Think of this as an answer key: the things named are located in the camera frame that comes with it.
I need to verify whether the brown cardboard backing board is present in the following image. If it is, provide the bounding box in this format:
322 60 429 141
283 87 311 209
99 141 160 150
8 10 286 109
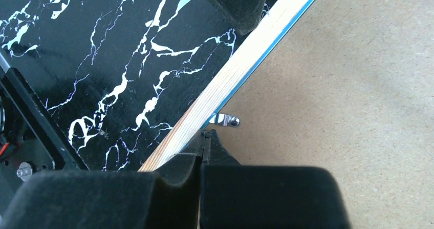
217 0 433 228

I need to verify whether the blue wooden picture frame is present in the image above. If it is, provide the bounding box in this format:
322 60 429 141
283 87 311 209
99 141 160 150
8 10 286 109
139 0 315 172

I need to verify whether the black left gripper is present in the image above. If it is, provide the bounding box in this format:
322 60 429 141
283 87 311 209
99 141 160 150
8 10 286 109
208 0 266 35

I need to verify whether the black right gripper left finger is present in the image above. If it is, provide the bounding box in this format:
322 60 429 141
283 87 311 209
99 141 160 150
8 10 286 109
1 131 206 228

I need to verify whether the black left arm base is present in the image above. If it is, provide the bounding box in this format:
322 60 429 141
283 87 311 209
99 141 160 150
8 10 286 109
1 50 88 217

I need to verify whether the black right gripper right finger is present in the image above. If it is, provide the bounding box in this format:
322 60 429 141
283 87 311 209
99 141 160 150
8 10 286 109
200 130 351 228

